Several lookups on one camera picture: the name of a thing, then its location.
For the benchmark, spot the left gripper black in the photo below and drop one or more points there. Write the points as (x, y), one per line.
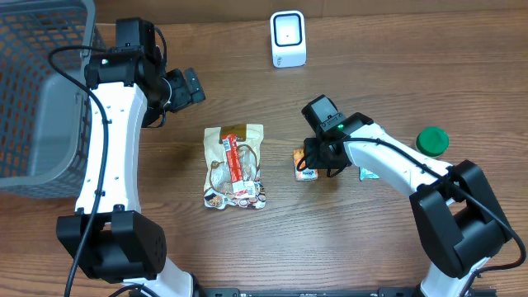
(191, 87)

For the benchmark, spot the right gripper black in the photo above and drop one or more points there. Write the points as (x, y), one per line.
(313, 154)

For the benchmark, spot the orange Kleenex tissue pack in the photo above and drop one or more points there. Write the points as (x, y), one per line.
(302, 173)

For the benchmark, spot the teal wet wipes pack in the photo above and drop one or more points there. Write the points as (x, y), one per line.
(365, 174)

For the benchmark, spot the red snack stick packet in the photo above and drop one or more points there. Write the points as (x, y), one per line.
(241, 189)

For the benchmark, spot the green lid jar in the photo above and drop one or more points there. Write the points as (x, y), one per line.
(432, 141)

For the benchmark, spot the beige snack pouch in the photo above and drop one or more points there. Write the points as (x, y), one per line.
(218, 190)

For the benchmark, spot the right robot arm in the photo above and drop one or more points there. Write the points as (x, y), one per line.
(460, 222)

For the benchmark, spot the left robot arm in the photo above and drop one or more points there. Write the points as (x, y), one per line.
(129, 89)

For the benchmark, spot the white barcode scanner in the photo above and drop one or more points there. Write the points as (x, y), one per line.
(288, 39)

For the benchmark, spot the grey plastic mesh basket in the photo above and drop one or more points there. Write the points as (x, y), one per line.
(45, 119)

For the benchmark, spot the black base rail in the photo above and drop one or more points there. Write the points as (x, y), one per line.
(381, 292)

